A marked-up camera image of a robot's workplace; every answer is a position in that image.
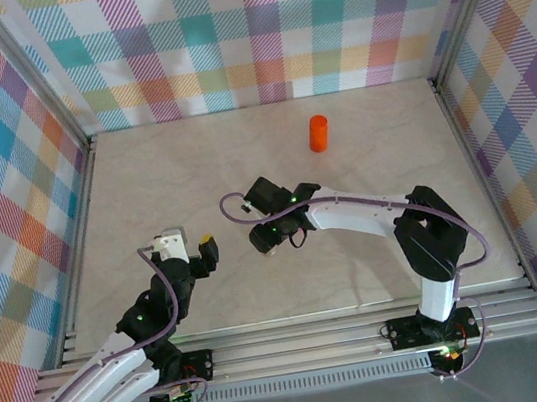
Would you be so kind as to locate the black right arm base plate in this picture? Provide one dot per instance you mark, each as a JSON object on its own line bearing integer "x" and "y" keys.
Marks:
{"x": 404, "y": 332}

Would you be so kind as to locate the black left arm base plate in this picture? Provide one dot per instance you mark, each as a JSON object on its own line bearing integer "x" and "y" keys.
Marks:
{"x": 199, "y": 363}

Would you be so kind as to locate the orange pill bottle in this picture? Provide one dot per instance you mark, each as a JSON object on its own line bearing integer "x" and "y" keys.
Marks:
{"x": 318, "y": 140}

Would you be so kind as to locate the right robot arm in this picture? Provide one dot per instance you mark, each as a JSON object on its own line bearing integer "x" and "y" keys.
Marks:
{"x": 431, "y": 237}

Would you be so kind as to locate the aluminium side rail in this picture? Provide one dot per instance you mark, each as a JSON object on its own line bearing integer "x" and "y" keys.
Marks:
{"x": 77, "y": 239}
{"x": 481, "y": 179}

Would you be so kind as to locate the aluminium mounting rail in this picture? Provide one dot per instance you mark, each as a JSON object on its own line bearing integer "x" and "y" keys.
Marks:
{"x": 296, "y": 351}

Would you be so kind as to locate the aluminium frame post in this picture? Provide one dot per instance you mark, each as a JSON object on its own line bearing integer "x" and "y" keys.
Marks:
{"x": 466, "y": 4}
{"x": 31, "y": 69}

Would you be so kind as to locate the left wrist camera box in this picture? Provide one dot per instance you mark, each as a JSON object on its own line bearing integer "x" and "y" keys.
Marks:
{"x": 171, "y": 243}

